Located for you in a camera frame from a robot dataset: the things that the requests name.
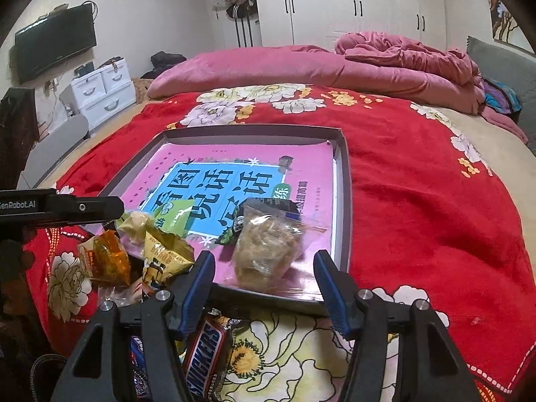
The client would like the green white snack packet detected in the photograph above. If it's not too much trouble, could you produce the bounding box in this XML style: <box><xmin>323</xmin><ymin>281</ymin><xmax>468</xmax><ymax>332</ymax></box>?
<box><xmin>115</xmin><ymin>200</ymin><xmax>194</xmax><ymax>260</ymax></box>

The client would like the yellow snack packet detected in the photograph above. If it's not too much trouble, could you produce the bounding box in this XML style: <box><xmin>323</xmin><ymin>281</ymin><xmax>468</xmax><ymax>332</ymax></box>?
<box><xmin>143</xmin><ymin>227</ymin><xmax>194</xmax><ymax>289</ymax></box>

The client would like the pink quilt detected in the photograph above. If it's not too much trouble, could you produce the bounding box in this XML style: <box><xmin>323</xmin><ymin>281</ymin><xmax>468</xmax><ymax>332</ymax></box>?
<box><xmin>148</xmin><ymin>32</ymin><xmax>528</xmax><ymax>142</ymax></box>

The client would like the amber clear candy packet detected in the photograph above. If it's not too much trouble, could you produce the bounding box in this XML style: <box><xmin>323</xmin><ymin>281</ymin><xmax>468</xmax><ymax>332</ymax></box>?
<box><xmin>77</xmin><ymin>229</ymin><xmax>131</xmax><ymax>287</ymax></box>

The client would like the clear bag brown cake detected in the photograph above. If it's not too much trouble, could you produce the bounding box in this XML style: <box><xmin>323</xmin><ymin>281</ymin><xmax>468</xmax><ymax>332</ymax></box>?
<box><xmin>232</xmin><ymin>199</ymin><xmax>328</xmax><ymax>295</ymax></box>

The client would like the tree wall painting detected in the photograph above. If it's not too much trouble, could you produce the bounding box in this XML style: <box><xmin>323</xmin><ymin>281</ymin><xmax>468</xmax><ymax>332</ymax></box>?
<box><xmin>488</xmin><ymin>0</ymin><xmax>535</xmax><ymax>55</ymax></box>

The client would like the black wall television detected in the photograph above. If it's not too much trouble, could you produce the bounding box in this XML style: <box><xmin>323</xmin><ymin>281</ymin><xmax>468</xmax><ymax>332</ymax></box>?
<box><xmin>14</xmin><ymin>4</ymin><xmax>97</xmax><ymax>83</ymax></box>

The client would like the white drawer cabinet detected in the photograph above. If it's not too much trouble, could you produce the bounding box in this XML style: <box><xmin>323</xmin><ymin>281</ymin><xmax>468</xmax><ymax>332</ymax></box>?
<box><xmin>59</xmin><ymin>57</ymin><xmax>136</xmax><ymax>132</ymax></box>

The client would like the white wardrobe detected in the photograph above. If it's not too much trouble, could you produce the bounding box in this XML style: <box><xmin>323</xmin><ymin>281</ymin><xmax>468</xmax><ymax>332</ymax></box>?
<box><xmin>257</xmin><ymin>0</ymin><xmax>446</xmax><ymax>50</ymax></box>

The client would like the red floral blanket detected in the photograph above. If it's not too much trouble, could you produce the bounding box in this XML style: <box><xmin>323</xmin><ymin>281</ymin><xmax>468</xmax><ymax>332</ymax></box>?
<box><xmin>27</xmin><ymin>85</ymin><xmax>535</xmax><ymax>401</ymax></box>

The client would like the grey padded headboard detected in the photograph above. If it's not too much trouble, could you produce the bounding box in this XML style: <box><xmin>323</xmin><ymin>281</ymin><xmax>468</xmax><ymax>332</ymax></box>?
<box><xmin>466</xmin><ymin>36</ymin><xmax>536</xmax><ymax>153</ymax></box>

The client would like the green pea snack packet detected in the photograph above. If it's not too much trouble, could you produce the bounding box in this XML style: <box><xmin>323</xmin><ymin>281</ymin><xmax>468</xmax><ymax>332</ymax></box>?
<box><xmin>216</xmin><ymin>214</ymin><xmax>244</xmax><ymax>246</ymax></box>

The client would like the Snickers bar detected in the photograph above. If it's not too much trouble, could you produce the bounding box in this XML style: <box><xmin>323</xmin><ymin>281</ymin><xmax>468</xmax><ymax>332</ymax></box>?
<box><xmin>183</xmin><ymin>309</ymin><xmax>243</xmax><ymax>401</ymax></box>

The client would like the blue purple cloth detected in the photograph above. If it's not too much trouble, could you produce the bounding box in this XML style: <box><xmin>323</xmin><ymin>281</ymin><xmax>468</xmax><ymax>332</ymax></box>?
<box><xmin>483</xmin><ymin>77</ymin><xmax>522</xmax><ymax>124</ymax></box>

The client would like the pink and blue book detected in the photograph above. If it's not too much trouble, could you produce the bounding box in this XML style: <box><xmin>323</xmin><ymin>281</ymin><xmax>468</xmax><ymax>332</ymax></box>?
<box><xmin>121</xmin><ymin>141</ymin><xmax>334</xmax><ymax>300</ymax></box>

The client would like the blue snack packet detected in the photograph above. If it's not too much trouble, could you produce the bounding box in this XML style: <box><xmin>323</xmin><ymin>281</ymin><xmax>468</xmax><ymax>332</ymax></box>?
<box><xmin>130</xmin><ymin>336</ymin><xmax>152</xmax><ymax>401</ymax></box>

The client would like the dark clothes pile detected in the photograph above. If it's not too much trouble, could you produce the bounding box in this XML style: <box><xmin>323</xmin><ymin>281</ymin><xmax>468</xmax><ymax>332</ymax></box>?
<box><xmin>141</xmin><ymin>51</ymin><xmax>187</xmax><ymax>80</ymax></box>

